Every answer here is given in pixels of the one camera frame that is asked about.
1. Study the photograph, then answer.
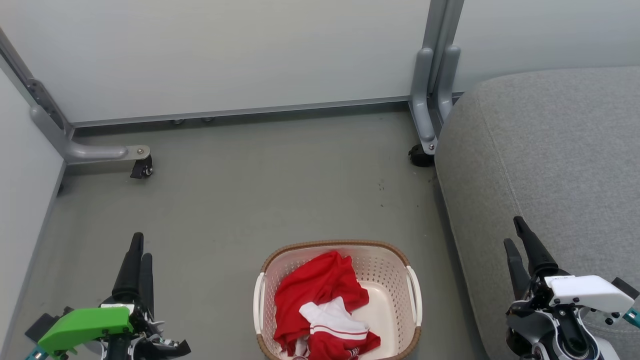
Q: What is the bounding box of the black caster wheel with bracket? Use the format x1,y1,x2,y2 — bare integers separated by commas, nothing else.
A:
129,154,154,180

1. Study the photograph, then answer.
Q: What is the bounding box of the plain red shirt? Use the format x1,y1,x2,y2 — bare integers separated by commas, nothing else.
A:
273,250,371,357

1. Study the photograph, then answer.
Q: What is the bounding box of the grey partition bottom rail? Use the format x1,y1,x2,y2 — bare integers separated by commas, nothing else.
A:
69,94,412,129

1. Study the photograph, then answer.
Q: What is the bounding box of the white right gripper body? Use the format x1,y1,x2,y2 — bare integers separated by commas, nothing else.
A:
507,274,636,332

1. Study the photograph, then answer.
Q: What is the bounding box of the grey partition foot with screw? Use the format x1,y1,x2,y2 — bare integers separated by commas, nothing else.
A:
409,47,439,156

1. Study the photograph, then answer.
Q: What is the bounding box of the cream perforated laundry basket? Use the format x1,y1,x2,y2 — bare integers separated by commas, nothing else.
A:
252,239,424,360

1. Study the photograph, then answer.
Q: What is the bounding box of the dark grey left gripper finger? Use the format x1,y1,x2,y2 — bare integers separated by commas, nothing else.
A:
111,232,145,304
140,253,155,319

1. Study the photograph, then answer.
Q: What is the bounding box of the grey fabric sofa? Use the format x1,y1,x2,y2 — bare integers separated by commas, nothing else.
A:
434,66,640,360

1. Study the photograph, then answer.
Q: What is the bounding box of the round black caster wheel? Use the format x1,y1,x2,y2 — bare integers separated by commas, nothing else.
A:
408,144,436,168

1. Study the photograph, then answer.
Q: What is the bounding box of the grey partition foot flat plate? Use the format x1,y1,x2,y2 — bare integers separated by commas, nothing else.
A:
0,27,152,167

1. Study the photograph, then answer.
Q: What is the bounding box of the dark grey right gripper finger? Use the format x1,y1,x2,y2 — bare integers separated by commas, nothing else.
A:
513,215,560,279
503,238,532,302

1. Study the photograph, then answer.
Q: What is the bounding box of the grey partition foot without caster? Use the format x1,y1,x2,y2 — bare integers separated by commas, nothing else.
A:
437,44,462,122

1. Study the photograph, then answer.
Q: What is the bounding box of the red shirt white striped cuff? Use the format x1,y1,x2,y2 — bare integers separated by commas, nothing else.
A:
280,296,382,360

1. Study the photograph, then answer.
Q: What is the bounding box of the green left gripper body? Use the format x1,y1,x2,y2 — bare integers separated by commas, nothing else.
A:
37,300,192,360

